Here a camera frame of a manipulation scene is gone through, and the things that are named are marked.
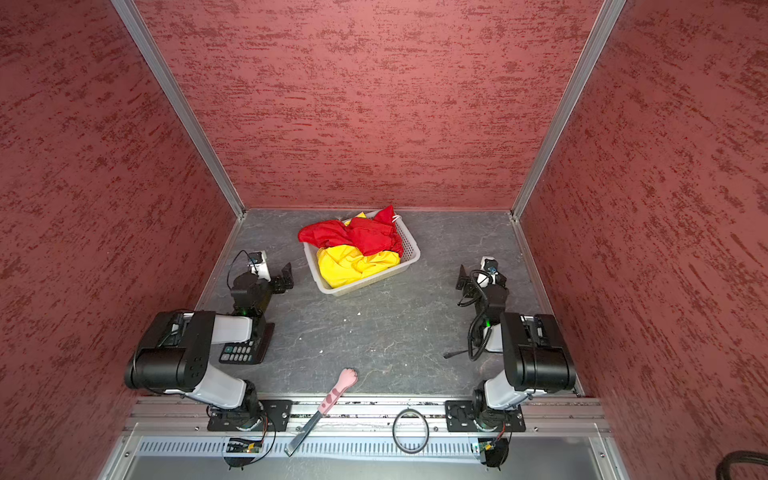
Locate metal spoon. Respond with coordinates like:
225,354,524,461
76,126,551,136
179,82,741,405
442,347,483,361

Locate yellow shorts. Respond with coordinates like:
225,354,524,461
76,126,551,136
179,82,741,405
317,246,401,288

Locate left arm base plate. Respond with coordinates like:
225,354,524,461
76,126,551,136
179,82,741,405
207,400,293,434

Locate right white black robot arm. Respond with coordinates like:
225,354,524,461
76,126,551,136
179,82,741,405
456,257,577,432

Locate white plastic basket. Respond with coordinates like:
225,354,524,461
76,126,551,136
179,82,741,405
303,215,421,297

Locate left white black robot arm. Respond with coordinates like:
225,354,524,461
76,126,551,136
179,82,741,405
124,264,294,434

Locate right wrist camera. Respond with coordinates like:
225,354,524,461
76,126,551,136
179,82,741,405
481,256,499,282

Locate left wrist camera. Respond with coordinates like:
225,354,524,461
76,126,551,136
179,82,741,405
247,251,271,282

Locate red shorts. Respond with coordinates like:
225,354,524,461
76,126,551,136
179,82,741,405
298,206,404,256

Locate pink cat-paw handled knife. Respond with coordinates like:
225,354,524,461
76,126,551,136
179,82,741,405
284,368,358,457

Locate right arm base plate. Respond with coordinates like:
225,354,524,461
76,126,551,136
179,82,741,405
445,400,526,434

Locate black cable corner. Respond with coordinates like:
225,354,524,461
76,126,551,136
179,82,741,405
715,450,768,480

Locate black calculator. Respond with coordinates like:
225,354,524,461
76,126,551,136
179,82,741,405
219,322,275,365

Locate black rubber ring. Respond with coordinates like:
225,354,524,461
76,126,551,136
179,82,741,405
392,407,431,455

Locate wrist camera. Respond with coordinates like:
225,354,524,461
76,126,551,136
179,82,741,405
247,251,271,282
481,256,499,282

